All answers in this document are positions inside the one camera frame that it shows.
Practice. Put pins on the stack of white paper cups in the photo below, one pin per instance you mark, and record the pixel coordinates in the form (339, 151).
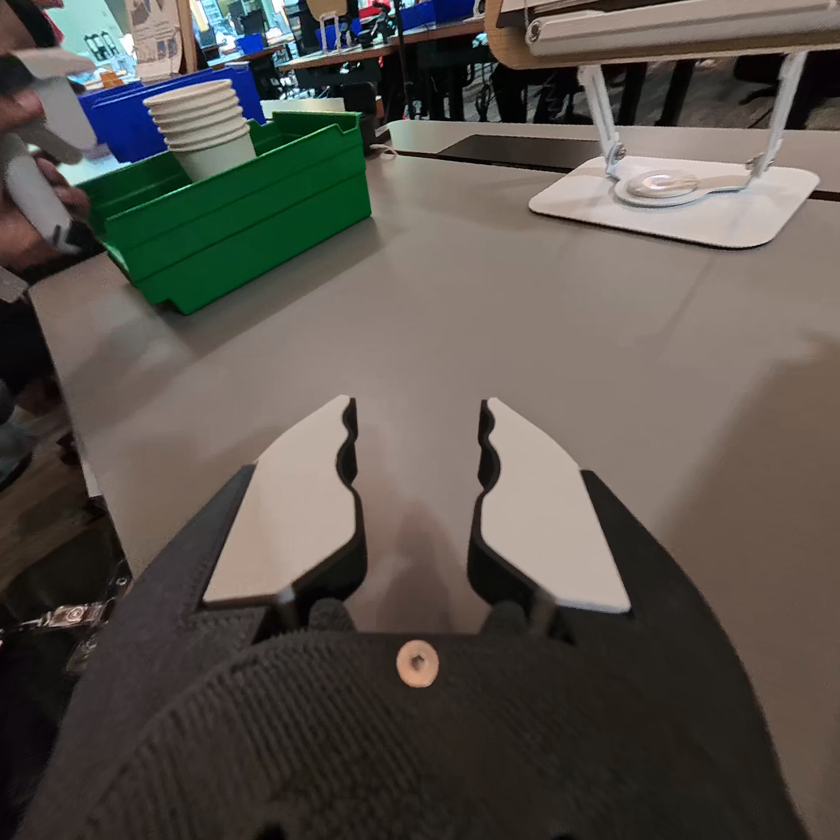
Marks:
(210, 151)

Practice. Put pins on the green plastic bin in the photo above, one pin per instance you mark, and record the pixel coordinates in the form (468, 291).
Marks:
(249, 223)

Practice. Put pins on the wooden table black legs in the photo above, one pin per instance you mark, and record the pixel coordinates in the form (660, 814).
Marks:
(341, 58)

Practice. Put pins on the person's left hand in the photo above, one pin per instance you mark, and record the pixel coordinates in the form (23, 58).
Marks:
(13, 236)

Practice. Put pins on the wooden document stand white base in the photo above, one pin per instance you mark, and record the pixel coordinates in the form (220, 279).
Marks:
(331, 13)
(157, 33)
(722, 210)

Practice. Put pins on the black desk power box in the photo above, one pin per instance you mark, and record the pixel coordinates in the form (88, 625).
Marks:
(359, 118)

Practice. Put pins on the person's left forearm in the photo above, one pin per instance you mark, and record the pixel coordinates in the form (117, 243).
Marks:
(19, 341)

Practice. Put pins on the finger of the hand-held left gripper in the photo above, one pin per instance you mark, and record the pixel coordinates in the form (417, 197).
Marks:
(59, 64)

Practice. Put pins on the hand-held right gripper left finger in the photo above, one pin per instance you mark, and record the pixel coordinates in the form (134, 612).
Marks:
(289, 518)

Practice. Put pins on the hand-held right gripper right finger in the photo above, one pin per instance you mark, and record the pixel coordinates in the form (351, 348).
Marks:
(551, 525)

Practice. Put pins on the blue plastic bin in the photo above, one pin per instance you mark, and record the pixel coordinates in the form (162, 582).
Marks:
(118, 124)
(433, 13)

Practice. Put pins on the grey desk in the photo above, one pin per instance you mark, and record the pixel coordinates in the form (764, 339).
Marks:
(459, 295)

